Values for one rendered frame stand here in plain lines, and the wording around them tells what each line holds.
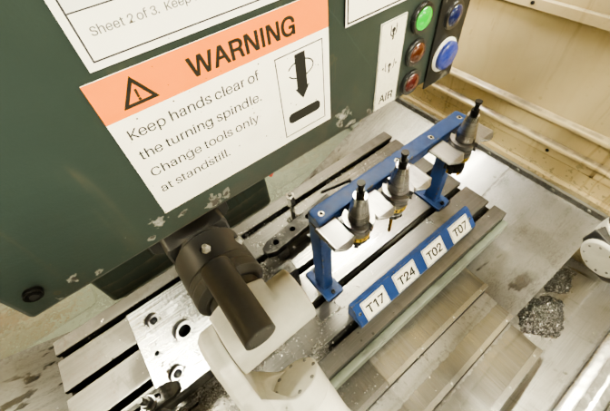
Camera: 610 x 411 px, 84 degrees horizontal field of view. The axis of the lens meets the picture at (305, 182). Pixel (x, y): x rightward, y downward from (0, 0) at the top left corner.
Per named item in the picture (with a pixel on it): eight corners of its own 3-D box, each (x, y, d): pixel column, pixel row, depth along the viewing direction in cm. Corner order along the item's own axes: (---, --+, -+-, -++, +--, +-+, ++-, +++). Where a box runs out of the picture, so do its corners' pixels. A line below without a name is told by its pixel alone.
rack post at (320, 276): (343, 290, 89) (345, 230, 67) (328, 303, 87) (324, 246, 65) (319, 263, 95) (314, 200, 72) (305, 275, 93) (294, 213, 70)
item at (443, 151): (467, 157, 75) (469, 154, 75) (453, 169, 73) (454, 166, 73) (442, 141, 79) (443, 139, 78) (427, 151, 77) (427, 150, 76)
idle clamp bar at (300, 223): (337, 213, 105) (338, 201, 100) (273, 268, 95) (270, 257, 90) (326, 204, 108) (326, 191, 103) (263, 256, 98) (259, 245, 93)
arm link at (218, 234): (211, 171, 47) (257, 225, 41) (229, 210, 54) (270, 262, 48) (123, 220, 43) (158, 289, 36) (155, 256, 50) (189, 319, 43)
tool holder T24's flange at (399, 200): (391, 179, 74) (393, 171, 72) (417, 192, 71) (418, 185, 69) (375, 197, 71) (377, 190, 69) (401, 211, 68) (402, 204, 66)
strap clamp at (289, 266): (301, 285, 91) (296, 259, 80) (260, 317, 86) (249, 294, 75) (294, 277, 93) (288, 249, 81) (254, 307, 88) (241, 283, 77)
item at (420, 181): (436, 182, 71) (437, 180, 71) (418, 195, 69) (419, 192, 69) (410, 164, 75) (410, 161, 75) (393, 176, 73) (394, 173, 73)
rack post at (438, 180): (449, 202, 105) (480, 130, 82) (438, 211, 103) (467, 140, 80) (424, 184, 110) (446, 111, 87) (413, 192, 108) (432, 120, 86)
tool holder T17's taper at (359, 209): (359, 203, 67) (361, 181, 62) (375, 218, 65) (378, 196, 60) (342, 215, 66) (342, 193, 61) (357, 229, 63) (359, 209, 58)
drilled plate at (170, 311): (282, 321, 81) (280, 314, 78) (172, 410, 71) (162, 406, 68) (235, 255, 94) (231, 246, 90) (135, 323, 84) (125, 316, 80)
